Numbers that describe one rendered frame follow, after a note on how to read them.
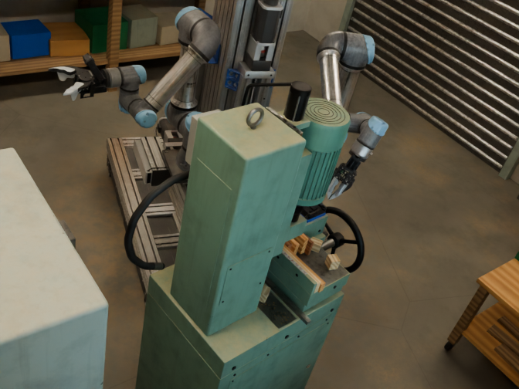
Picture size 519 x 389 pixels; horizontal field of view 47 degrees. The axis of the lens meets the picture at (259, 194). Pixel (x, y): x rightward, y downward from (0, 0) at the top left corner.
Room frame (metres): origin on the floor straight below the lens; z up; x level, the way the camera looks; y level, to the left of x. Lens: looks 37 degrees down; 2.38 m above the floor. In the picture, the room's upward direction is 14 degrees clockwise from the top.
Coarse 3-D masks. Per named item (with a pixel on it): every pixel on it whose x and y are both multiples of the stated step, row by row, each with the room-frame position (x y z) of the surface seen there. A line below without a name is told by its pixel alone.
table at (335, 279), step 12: (312, 252) 1.68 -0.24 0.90; (324, 252) 1.69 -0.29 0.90; (276, 264) 1.57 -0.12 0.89; (312, 264) 1.61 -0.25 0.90; (324, 264) 1.63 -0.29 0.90; (276, 276) 1.56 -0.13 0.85; (288, 276) 1.53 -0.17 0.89; (324, 276) 1.57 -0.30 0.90; (336, 276) 1.58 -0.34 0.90; (348, 276) 1.61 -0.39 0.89; (288, 288) 1.52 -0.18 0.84; (300, 288) 1.49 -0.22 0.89; (324, 288) 1.51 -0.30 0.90; (336, 288) 1.57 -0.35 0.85; (300, 300) 1.48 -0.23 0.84; (312, 300) 1.48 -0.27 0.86
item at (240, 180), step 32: (224, 128) 1.37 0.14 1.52; (256, 128) 1.41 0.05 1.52; (288, 128) 1.46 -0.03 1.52; (192, 160) 1.39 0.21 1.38; (224, 160) 1.31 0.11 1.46; (256, 160) 1.28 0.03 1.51; (288, 160) 1.38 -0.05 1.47; (192, 192) 1.37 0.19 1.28; (224, 192) 1.29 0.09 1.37; (256, 192) 1.30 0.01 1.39; (288, 192) 1.41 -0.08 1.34; (192, 224) 1.36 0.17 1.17; (224, 224) 1.27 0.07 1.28; (256, 224) 1.33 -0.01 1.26; (192, 256) 1.34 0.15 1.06; (224, 256) 1.26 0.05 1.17; (256, 256) 1.36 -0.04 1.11; (192, 288) 1.32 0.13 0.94; (224, 288) 1.27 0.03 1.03; (256, 288) 1.39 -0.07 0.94; (224, 320) 1.30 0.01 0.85
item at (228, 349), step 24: (168, 288) 1.42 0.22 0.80; (168, 312) 1.37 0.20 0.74; (264, 312) 1.42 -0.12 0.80; (288, 312) 1.45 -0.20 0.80; (312, 312) 1.48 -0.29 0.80; (192, 336) 1.28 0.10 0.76; (216, 336) 1.27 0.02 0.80; (240, 336) 1.30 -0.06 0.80; (264, 336) 1.32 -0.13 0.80; (288, 336) 1.40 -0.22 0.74; (216, 360) 1.20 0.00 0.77; (240, 360) 1.23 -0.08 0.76
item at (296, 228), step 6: (300, 216) 1.65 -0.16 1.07; (294, 222) 1.61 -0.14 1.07; (300, 222) 1.62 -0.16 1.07; (306, 222) 1.64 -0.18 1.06; (294, 228) 1.60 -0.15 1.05; (300, 228) 1.63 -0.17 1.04; (288, 234) 1.58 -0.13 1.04; (294, 234) 1.61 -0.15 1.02; (300, 234) 1.63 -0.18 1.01; (288, 240) 1.59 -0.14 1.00
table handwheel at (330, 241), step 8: (328, 208) 1.93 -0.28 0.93; (336, 208) 1.92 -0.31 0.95; (344, 216) 1.88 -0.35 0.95; (352, 224) 1.85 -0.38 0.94; (328, 232) 1.91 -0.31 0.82; (336, 232) 1.91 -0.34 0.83; (360, 232) 1.83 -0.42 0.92; (328, 240) 1.86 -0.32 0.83; (336, 240) 1.86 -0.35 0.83; (344, 240) 1.86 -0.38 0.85; (352, 240) 1.84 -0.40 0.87; (360, 240) 1.81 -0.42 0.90; (328, 248) 1.83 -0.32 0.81; (336, 248) 1.86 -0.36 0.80; (360, 248) 1.80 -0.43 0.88; (360, 256) 1.79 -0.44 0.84; (352, 264) 1.81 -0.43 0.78; (360, 264) 1.79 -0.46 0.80
